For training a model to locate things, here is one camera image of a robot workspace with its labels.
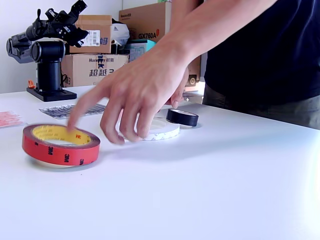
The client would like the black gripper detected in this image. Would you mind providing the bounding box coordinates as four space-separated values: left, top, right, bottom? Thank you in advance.
43 8 90 48

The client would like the red 3M tape roll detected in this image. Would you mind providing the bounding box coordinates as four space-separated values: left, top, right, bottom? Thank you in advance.
21 123 101 167

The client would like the white tape roll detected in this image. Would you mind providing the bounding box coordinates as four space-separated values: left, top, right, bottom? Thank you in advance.
119 112 181 142

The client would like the black tape roll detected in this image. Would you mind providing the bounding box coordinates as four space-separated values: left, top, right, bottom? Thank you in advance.
166 108 200 127

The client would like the person's left forearm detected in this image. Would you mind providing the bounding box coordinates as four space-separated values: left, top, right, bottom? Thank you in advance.
159 0 279 70

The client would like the person's left hand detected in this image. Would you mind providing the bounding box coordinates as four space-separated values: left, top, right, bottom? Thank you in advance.
66 37 190 146

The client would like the cardboard box with shipping label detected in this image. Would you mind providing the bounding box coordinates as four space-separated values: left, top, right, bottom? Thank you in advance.
69 14 113 55

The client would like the cardboard box with blue print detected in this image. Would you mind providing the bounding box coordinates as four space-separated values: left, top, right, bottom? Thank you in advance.
61 53 130 88

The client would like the white plastic bag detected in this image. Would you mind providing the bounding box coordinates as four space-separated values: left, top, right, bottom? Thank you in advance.
111 22 131 47

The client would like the teal product box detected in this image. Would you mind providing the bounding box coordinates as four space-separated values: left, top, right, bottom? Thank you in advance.
124 39 157 63

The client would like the large GX760A cardboard box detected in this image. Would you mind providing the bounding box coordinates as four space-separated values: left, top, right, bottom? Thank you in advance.
118 1 202 87

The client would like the black scribbled paper sheet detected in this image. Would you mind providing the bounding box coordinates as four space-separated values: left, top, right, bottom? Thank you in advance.
38 103 108 120

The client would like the red scribbled paper sheet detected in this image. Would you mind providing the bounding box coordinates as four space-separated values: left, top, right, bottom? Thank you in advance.
0 111 29 129

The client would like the person in green shorts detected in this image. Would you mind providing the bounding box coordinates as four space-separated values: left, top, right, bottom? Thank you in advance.
201 0 320 131

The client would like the wrist camera board on bracket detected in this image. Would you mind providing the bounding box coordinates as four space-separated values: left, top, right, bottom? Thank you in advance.
69 0 89 16

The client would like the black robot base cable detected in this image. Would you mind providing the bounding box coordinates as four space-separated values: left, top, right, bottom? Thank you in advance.
59 62 71 88

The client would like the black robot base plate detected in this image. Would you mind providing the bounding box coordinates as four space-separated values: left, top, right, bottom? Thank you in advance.
26 86 78 103

